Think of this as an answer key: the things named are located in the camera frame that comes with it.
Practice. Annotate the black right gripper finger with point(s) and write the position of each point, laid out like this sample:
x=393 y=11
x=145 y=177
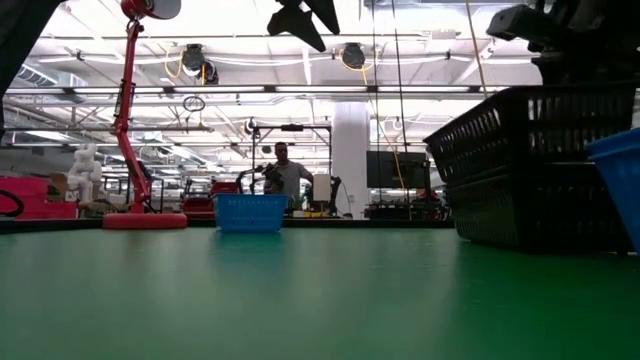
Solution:
x=590 y=70

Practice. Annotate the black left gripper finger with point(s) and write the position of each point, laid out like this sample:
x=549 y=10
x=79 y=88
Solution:
x=327 y=12
x=297 y=22

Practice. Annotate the blue slotted plastic basket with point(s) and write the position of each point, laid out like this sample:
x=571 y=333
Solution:
x=625 y=210
x=620 y=142
x=250 y=197

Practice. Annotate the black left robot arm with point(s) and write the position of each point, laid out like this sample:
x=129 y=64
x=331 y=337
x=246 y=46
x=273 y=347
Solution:
x=20 y=40

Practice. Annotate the black background robot arm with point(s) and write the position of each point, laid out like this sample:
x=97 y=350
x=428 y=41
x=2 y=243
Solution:
x=272 y=176

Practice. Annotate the overhead LED light bar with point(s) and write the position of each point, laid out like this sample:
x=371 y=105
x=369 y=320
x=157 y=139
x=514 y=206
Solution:
x=320 y=89

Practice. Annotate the yellow slanted pole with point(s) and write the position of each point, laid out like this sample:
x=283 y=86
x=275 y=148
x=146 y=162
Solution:
x=475 y=50

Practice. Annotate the white round pillar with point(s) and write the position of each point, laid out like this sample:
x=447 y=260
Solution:
x=350 y=140

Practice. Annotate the person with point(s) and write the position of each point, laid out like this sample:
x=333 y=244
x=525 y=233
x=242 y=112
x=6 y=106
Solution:
x=292 y=175

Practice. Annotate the white box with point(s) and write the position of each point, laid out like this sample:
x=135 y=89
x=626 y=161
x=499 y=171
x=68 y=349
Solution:
x=322 y=187

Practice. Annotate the black monitor screen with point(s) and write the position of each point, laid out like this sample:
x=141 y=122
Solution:
x=385 y=170

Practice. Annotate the red cart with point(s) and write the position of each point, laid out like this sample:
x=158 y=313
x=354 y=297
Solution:
x=197 y=205

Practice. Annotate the white figure statue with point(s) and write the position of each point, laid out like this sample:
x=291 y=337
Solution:
x=85 y=175

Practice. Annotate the red crate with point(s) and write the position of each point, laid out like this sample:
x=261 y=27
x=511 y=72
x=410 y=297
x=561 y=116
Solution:
x=37 y=187

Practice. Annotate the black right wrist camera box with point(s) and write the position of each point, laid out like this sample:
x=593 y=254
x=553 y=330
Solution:
x=517 y=22

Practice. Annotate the black metal frame stand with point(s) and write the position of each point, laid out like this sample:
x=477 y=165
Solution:
x=292 y=128

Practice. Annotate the black table frame rail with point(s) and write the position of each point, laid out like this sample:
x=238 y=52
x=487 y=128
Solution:
x=350 y=223

